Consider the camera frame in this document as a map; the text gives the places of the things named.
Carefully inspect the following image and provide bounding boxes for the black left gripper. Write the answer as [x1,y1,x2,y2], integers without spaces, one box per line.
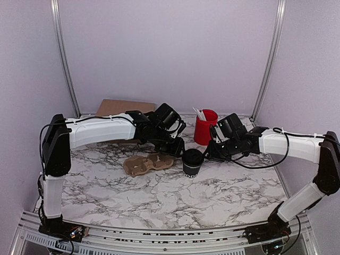
[150,126,186,157]

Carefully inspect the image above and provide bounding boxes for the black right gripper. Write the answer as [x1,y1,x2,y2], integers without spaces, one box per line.
[202,137,240,163]

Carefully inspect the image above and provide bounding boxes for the black plastic cup lid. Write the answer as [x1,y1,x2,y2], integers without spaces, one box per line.
[182,148,204,167]

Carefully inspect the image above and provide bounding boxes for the single black paper cup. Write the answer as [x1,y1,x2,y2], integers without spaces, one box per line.
[183,163,202,178]

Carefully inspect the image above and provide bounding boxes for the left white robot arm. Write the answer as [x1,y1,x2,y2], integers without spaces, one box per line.
[38,103,186,241]

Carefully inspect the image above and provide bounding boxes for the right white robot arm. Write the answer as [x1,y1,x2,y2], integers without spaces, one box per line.
[204,114,339,238]

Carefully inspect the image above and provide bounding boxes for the red cylindrical holder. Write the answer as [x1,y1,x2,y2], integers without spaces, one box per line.
[194,109,218,146]

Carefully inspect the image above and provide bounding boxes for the white wrapped stirrer packets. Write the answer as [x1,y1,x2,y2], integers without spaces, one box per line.
[192,107,206,121]

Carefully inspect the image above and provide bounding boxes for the brown cardboard cup carrier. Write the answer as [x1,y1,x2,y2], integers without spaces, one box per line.
[123,153,175,177]

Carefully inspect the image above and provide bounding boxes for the brown paper bag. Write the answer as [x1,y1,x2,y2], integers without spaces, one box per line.
[96,99,156,116]

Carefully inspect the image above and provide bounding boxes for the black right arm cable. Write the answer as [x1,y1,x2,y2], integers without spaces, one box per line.
[209,124,335,168]

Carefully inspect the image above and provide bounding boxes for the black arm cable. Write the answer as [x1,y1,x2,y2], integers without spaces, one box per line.
[209,124,335,168]
[38,115,133,176]

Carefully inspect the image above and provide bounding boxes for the aluminium frame post right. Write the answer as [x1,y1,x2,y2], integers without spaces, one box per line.
[251,0,287,122]

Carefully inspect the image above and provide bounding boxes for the aluminium frame post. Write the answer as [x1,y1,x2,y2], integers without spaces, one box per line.
[50,0,81,117]
[251,0,287,122]

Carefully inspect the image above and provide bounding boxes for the aluminium front rail base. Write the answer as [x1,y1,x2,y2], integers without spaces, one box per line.
[10,211,320,254]

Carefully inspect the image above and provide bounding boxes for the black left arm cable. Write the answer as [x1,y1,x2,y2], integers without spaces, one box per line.
[38,115,133,176]

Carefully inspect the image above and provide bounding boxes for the aluminium frame post left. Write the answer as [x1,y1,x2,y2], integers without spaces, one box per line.
[50,0,81,117]

